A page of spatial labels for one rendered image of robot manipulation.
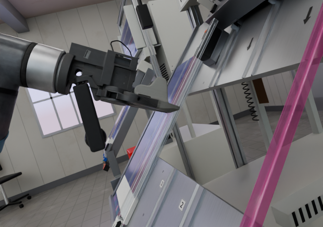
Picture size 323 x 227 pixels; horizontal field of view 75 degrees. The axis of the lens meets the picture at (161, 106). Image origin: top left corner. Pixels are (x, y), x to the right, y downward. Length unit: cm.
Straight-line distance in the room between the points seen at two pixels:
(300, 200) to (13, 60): 64
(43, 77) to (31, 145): 440
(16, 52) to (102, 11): 458
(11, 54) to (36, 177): 451
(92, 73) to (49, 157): 435
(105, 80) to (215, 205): 24
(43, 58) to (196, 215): 31
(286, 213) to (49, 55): 56
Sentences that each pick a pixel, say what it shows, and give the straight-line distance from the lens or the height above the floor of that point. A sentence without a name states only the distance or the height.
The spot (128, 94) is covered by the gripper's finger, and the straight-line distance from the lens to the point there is 35.
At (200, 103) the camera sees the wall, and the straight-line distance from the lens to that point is 483.
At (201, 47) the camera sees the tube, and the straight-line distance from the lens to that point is 45.
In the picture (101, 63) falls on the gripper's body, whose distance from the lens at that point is 38.
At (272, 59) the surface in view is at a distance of 34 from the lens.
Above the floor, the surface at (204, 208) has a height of 84.
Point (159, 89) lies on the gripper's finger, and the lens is 38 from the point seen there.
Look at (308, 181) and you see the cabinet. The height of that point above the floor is 62.
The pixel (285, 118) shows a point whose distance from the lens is 24.
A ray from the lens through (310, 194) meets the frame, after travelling 65.
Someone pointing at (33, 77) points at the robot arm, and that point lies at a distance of 38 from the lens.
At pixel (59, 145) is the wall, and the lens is 463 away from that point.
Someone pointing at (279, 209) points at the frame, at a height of 66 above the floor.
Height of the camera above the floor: 99
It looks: 2 degrees down
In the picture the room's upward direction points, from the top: 18 degrees counter-clockwise
